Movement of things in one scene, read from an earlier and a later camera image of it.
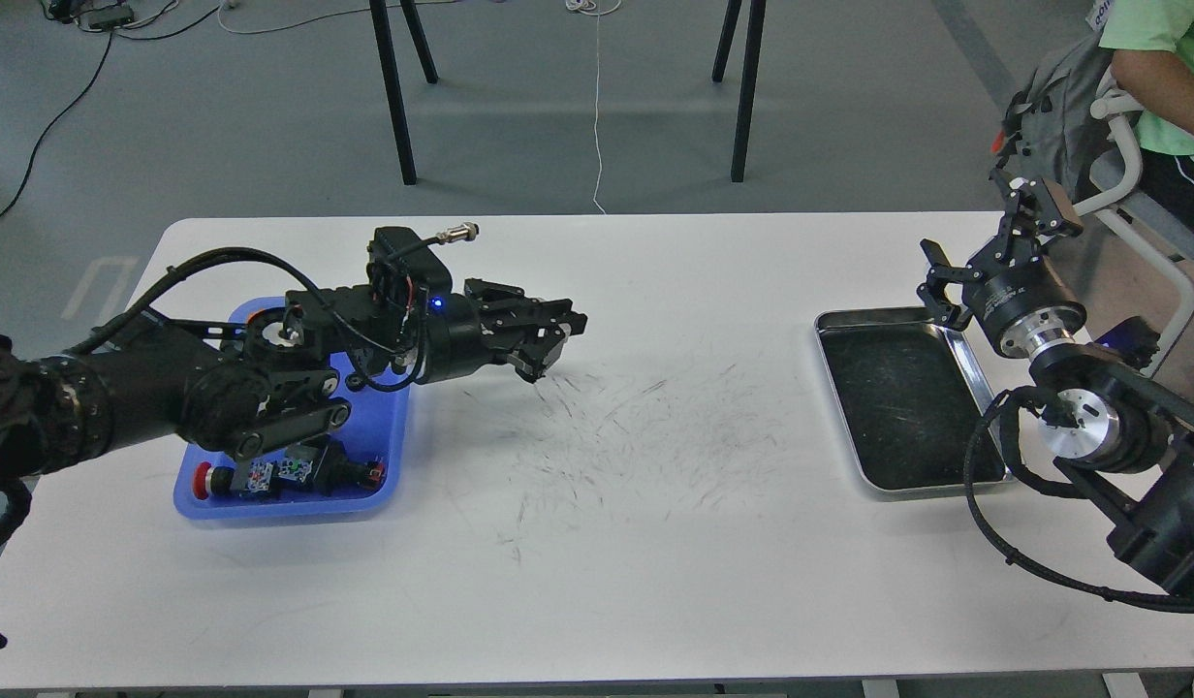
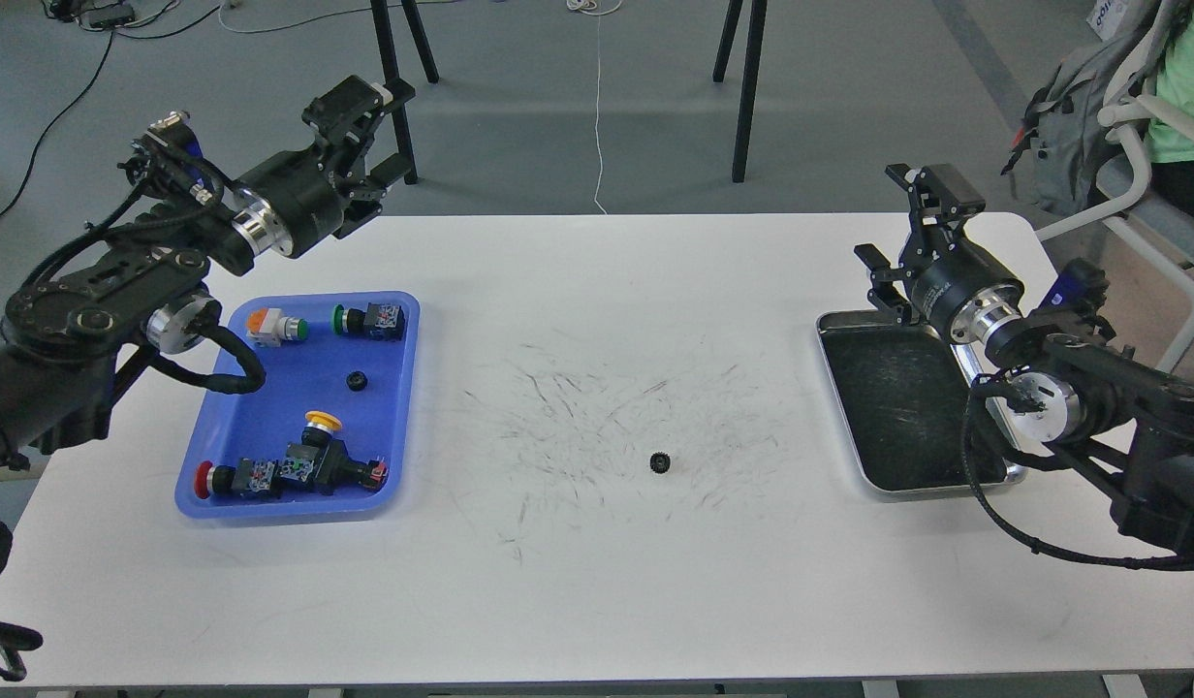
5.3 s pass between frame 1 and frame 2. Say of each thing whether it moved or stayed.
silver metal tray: stayed
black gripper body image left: moved
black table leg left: stayed
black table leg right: stayed
